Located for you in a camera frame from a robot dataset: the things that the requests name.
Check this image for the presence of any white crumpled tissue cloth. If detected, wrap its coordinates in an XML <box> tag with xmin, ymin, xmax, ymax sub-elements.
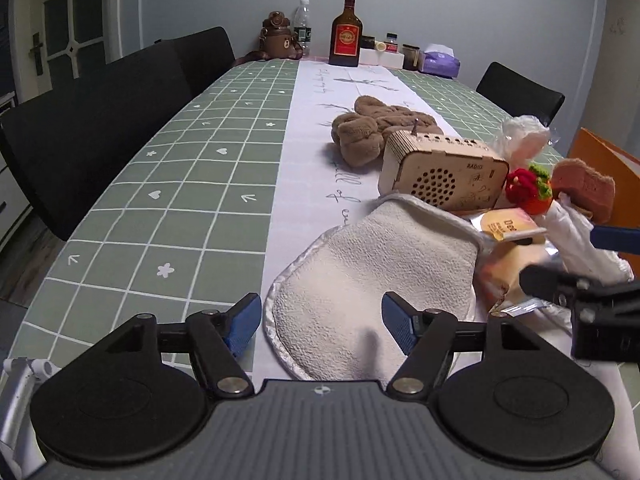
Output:
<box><xmin>536</xmin><ymin>193</ymin><xmax>634</xmax><ymax>285</ymax></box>

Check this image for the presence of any brown liquor bottle red label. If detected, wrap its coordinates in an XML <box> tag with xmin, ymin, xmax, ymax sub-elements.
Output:
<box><xmin>329</xmin><ymin>0</ymin><xmax>362</xmax><ymax>67</ymax></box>

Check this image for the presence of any green grid tablecloth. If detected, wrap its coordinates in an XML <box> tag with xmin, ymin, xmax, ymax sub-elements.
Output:
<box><xmin>8</xmin><ymin>57</ymin><xmax>640</xmax><ymax>476</ymax></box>

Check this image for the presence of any brown sponge block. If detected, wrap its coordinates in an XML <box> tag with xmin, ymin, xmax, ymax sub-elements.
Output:
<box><xmin>551</xmin><ymin>158</ymin><xmax>615</xmax><ymax>223</ymax></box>

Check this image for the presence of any brown bear plush bottle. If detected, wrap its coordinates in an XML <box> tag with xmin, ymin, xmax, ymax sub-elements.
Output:
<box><xmin>233</xmin><ymin>11</ymin><xmax>303</xmax><ymax>66</ymax></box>

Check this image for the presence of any orange yellow snack packet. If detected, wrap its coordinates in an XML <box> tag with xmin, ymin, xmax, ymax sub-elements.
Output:
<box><xmin>470</xmin><ymin>208</ymin><xmax>562</xmax><ymax>316</ymax></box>

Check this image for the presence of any white glass panel door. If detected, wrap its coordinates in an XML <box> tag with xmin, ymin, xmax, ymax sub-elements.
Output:
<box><xmin>9</xmin><ymin>0</ymin><xmax>122</xmax><ymax>103</ymax></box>

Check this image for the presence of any small red label jar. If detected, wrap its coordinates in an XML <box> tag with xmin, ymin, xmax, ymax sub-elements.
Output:
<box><xmin>384</xmin><ymin>32</ymin><xmax>398</xmax><ymax>53</ymax></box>

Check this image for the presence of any clear plastic gift bag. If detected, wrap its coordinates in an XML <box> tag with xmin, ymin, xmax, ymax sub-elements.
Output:
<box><xmin>492</xmin><ymin>115</ymin><xmax>550</xmax><ymax>169</ymax></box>

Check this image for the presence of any purple tissue pack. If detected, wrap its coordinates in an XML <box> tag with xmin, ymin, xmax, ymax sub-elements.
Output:
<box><xmin>419</xmin><ymin>44</ymin><xmax>460</xmax><ymax>79</ymax></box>

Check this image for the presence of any black chair right side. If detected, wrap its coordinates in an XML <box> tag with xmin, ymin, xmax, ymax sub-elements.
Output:
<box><xmin>476</xmin><ymin>62</ymin><xmax>565</xmax><ymax>127</ymax></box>

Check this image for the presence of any brown knitted towel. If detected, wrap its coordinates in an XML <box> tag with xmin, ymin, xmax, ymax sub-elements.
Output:
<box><xmin>331</xmin><ymin>96</ymin><xmax>442</xmax><ymax>168</ymax></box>

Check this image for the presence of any black lid jar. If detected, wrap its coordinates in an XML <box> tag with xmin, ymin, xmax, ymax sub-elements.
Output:
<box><xmin>360</xmin><ymin>35</ymin><xmax>375</xmax><ymax>50</ymax></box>

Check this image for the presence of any black chair near left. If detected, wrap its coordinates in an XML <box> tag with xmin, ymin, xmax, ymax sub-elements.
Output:
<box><xmin>0</xmin><ymin>43</ymin><xmax>194</xmax><ymax>243</ymax></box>

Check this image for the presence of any white terry cloth mitt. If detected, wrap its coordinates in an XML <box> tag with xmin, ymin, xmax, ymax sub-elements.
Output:
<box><xmin>262</xmin><ymin>194</ymin><xmax>492</xmax><ymax>384</ymax></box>

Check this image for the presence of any black chair far left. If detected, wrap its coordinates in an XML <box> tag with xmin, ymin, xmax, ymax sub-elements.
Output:
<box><xmin>155</xmin><ymin>26</ymin><xmax>235</xmax><ymax>96</ymax></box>

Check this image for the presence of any white box on table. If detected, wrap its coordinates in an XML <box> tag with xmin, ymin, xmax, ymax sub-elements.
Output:
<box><xmin>359</xmin><ymin>49</ymin><xmax>405</xmax><ymax>70</ymax></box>

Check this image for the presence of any white drawer cabinet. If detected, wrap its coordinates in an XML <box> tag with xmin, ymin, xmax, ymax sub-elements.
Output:
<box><xmin>0</xmin><ymin>91</ymin><xmax>34</xmax><ymax>252</ymax></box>

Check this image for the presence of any orange cardboard box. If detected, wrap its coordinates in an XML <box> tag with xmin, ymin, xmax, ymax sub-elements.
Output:
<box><xmin>566</xmin><ymin>127</ymin><xmax>640</xmax><ymax>281</ymax></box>

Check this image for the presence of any crocheted orange red toy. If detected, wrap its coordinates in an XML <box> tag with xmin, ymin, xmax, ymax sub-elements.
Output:
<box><xmin>504</xmin><ymin>164</ymin><xmax>553</xmax><ymax>216</ymax></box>

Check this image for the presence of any clear plastic water bottle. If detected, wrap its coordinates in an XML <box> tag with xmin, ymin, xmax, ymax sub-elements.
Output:
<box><xmin>293</xmin><ymin>0</ymin><xmax>311</xmax><ymax>58</ymax></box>

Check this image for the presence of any black chair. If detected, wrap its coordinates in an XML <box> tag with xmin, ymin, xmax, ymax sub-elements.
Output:
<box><xmin>476</xmin><ymin>62</ymin><xmax>565</xmax><ymax>127</ymax></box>
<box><xmin>0</xmin><ymin>43</ymin><xmax>194</xmax><ymax>243</ymax></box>
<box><xmin>155</xmin><ymin>26</ymin><xmax>235</xmax><ymax>96</ymax></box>

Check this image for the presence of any dark glass jar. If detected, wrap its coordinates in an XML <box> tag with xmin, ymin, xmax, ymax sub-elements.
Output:
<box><xmin>402</xmin><ymin>44</ymin><xmax>421</xmax><ymax>70</ymax></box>

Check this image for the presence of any wooden radio box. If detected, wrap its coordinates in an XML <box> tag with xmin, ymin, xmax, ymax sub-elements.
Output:
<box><xmin>378</xmin><ymin>130</ymin><xmax>509</xmax><ymax>212</ymax></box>

